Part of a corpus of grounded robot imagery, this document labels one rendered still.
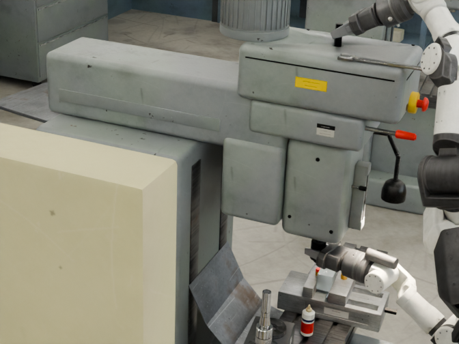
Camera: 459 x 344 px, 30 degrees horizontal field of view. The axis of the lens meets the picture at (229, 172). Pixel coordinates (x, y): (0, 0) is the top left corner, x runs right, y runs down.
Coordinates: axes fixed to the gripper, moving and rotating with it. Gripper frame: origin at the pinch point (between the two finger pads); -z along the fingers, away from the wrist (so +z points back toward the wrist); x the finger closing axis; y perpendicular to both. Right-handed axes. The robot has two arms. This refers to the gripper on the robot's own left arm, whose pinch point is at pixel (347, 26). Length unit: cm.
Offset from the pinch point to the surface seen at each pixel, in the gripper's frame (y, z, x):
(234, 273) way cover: -65, -78, 10
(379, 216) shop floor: -145, -136, 267
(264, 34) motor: 7.6, -19.6, -8.7
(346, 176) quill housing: -38.4, -14.5, -8.3
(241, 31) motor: 11.2, -24.8, -10.7
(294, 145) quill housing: -24.6, -24.9, -10.1
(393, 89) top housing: -18.5, 9.6, -12.1
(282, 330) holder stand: -70, -42, -31
